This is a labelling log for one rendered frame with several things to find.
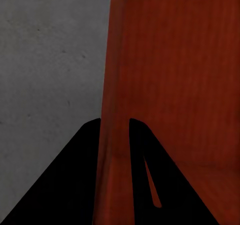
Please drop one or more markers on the storage box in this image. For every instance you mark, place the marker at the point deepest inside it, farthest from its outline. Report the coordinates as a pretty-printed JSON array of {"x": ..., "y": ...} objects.
[{"x": 175, "y": 66}]

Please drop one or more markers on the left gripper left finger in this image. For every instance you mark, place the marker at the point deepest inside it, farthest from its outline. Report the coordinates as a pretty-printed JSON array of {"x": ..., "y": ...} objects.
[{"x": 64, "y": 194}]

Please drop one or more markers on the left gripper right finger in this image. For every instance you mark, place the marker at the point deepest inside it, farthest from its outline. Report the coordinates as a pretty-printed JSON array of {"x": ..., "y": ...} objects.
[{"x": 181, "y": 205}]

